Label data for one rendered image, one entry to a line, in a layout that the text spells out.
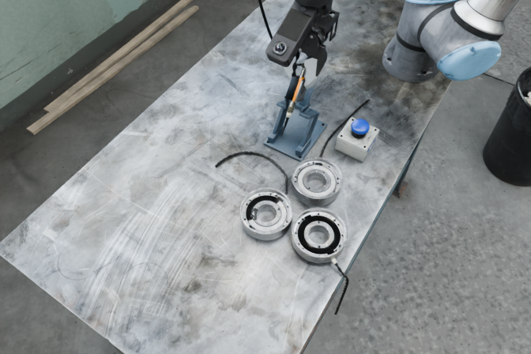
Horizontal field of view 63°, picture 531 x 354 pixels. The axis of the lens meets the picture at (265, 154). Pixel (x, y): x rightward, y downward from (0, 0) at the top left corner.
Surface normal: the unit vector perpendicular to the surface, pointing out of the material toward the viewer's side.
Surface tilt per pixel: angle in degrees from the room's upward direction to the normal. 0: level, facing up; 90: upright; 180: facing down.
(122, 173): 0
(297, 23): 27
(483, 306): 0
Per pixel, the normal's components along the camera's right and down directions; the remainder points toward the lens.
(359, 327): 0.00, -0.60
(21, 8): 0.84, 0.44
